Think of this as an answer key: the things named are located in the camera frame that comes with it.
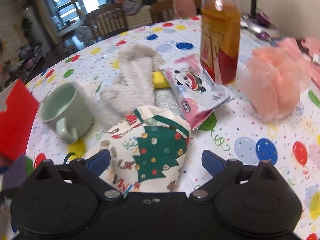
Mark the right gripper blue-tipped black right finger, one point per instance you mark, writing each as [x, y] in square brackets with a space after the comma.
[223, 172]

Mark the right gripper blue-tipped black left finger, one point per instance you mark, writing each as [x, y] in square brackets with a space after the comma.
[89, 171]

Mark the christmas print cloth bag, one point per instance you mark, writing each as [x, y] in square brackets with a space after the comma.
[147, 150]

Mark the panda print tissue pack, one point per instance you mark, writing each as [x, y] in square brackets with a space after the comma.
[196, 93]

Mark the pink mesh bath pouf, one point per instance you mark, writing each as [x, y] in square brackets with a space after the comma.
[274, 82]

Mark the balloon print tablecloth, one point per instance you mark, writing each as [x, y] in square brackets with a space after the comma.
[233, 131]

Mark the pale green ceramic mug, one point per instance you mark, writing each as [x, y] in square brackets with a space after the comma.
[65, 111]

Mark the red cardboard shoe box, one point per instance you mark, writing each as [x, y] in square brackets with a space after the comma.
[18, 111]

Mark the white fluffy sock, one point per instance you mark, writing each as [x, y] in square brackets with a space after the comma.
[132, 88]

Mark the yellow sponge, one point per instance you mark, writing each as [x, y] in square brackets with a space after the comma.
[159, 81]

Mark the wooden dining chair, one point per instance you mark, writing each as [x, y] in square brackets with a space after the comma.
[107, 21]

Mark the orange juice bottle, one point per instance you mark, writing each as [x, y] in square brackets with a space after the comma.
[220, 39]

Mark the pink towel on chair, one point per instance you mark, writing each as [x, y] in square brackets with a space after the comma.
[183, 8]

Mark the wooden chair with pink towel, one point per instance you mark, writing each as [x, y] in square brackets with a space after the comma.
[162, 10]

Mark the sofa with white cover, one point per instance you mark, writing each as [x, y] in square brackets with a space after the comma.
[137, 12]

